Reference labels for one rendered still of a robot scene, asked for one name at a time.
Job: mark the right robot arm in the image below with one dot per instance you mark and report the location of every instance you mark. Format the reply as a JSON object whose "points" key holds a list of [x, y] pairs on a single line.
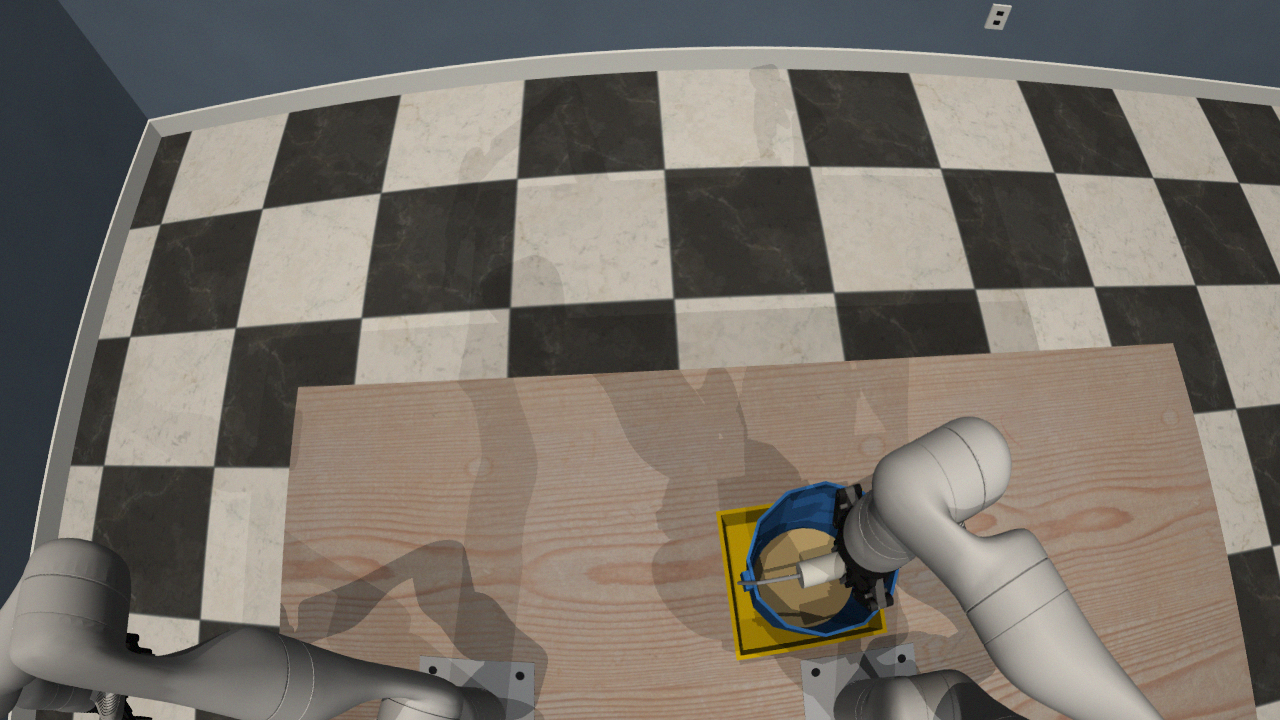
{"points": [[1018, 604]]}

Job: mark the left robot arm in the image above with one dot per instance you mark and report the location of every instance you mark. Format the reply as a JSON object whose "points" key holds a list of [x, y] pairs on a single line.
{"points": [[69, 626]]}

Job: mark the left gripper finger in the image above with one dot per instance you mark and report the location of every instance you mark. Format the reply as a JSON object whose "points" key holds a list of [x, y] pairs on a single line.
{"points": [[132, 645], [129, 716]]}

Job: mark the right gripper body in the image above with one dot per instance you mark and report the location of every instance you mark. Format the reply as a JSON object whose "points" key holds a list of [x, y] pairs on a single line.
{"points": [[870, 576]]}

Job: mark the yellow square tray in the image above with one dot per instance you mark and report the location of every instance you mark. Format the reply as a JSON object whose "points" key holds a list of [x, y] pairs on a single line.
{"points": [[753, 635]]}

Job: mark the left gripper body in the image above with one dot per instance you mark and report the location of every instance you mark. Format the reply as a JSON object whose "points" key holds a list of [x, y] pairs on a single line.
{"points": [[94, 710]]}

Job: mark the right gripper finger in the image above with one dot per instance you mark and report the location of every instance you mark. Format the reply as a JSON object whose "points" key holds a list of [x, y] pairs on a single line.
{"points": [[875, 600], [845, 498]]}

